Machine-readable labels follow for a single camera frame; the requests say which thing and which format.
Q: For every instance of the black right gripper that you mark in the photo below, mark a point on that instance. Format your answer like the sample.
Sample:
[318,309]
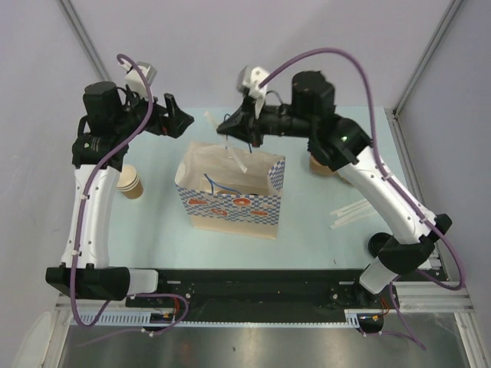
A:
[245,125]

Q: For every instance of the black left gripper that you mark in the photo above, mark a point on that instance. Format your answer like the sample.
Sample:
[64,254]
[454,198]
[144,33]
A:
[178,122]

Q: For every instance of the blue checkered paper bag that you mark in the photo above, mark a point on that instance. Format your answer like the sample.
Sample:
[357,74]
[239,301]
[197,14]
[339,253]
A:
[212,190]

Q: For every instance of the white straw front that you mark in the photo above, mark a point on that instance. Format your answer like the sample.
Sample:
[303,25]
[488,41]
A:
[229,147]

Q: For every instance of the white straw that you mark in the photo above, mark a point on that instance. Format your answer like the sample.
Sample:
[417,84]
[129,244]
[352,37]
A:
[349,219]
[349,207]
[229,147]
[354,211]

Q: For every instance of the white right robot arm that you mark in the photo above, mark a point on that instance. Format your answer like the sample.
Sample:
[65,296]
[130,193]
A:
[343,146]

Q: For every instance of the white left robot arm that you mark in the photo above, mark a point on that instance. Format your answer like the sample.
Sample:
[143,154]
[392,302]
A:
[113,114]

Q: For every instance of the stack of brown paper cups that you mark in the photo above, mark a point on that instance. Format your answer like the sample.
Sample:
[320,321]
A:
[129,183]

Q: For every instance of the white wrapped straw back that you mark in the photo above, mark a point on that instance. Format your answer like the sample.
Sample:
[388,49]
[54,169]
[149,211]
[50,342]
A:
[349,207]

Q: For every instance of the stack of black cup lids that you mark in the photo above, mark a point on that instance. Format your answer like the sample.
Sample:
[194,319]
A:
[377,242]

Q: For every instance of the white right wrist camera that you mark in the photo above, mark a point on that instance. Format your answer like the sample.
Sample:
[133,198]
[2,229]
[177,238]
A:
[248,84]

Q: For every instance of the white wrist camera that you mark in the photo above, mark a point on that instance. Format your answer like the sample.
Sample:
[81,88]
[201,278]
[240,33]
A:
[135,82]
[248,84]

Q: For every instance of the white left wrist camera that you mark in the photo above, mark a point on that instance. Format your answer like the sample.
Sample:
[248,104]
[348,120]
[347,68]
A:
[135,82]

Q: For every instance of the aluminium frame post left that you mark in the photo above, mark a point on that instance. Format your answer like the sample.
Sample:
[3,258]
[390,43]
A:
[91,54]

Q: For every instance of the aluminium frame post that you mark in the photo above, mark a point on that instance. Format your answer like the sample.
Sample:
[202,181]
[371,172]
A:
[91,54]
[437,38]

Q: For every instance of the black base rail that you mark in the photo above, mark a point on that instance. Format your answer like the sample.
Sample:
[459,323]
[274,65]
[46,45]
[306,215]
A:
[263,296]

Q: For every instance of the aluminium frame post right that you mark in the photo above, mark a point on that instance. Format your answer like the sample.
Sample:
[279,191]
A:
[437,38]

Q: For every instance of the aluminium frame rail right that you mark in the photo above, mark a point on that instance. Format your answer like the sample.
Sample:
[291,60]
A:
[425,296]

